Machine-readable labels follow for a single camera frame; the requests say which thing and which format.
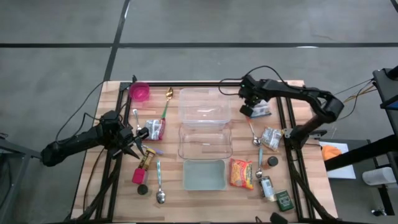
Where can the white paper sheet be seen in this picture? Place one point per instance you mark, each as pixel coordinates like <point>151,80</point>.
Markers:
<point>342,172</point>

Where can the grey plastic bin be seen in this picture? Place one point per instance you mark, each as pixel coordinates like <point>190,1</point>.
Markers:
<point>203,175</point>

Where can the plain silver spoon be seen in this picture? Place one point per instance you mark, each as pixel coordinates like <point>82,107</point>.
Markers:
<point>136,113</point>

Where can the spice jar tan lid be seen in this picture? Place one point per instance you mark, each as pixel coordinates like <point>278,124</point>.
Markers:
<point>268,188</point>

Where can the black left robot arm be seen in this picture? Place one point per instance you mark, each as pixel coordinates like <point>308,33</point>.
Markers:
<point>71,143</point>

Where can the white plastic container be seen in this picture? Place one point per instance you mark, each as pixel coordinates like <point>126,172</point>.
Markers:
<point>377,176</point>

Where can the grey metal stand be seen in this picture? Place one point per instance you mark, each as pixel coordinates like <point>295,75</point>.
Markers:
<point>12,149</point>

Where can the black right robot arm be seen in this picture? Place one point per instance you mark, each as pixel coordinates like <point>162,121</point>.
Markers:
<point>295,90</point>

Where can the green metal tin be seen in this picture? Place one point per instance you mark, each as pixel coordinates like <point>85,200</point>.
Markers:
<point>284,201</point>

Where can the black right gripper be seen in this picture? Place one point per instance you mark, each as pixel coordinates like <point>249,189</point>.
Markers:
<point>253,91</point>

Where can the spice jar yellow lid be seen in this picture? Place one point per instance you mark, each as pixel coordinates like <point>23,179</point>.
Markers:
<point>146,160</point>

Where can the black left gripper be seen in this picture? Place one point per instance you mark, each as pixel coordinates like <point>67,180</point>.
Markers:
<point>127,138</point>

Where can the small black floor object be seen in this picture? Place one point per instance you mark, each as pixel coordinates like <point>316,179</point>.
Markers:
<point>377,212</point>

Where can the black rounded object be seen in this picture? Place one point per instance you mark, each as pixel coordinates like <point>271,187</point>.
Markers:
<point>278,218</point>

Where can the orange cloth object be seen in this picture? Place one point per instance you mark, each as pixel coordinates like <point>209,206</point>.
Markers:
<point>330,152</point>

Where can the pink plastic bowl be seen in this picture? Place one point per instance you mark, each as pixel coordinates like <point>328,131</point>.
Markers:
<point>139,91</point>

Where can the red ramen noodle packet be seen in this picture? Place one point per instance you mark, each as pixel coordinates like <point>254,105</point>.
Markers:
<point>155,129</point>

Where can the black workstation stand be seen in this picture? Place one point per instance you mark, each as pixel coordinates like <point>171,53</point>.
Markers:
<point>387,90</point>

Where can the deep clear plastic tub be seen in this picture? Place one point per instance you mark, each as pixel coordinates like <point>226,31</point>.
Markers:
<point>205,105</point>

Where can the green herb jar black lid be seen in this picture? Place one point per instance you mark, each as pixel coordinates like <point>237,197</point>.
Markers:
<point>142,189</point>

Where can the spice tin red lid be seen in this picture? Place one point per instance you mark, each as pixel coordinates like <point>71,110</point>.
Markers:
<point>139,176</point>

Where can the black aluminium table frame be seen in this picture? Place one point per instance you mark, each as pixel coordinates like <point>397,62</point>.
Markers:
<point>199,84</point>

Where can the orange spice jar black lid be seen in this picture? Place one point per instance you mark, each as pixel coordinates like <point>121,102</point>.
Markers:
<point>272,161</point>

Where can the orange ramen noodle packet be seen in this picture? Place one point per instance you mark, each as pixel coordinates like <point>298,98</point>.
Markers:
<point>241,174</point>

